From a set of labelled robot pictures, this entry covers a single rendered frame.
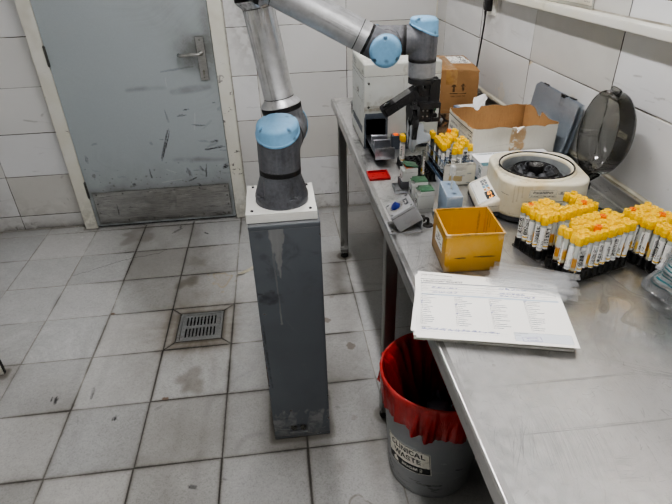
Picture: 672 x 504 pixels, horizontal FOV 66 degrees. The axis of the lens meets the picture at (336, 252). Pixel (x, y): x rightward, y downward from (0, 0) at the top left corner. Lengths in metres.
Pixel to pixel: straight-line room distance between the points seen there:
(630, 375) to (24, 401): 2.13
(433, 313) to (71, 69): 2.64
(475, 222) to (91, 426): 1.60
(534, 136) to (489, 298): 0.79
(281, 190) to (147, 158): 1.99
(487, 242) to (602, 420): 0.45
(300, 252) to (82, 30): 2.09
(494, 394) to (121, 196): 2.88
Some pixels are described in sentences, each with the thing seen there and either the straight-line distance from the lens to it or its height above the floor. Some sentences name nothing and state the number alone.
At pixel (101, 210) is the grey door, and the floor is 0.12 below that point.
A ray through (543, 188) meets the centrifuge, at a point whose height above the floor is 0.98.
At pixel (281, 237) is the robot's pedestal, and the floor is 0.83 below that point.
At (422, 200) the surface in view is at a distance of 1.46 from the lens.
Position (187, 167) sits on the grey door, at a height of 0.37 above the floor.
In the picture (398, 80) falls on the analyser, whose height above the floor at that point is 1.11.
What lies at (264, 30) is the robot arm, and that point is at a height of 1.34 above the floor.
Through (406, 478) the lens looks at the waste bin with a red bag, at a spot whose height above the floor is 0.07.
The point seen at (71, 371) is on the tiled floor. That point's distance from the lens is 2.51.
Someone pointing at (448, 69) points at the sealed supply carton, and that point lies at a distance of 2.34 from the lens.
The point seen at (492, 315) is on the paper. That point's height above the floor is 0.89.
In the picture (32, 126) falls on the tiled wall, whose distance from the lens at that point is 3.53.
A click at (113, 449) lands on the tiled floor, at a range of 2.13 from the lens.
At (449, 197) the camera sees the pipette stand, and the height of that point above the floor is 0.97.
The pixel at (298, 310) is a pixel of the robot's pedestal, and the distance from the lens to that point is 1.59.
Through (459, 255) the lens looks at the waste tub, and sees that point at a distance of 1.20.
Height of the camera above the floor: 1.54
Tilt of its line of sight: 31 degrees down
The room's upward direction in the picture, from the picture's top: 2 degrees counter-clockwise
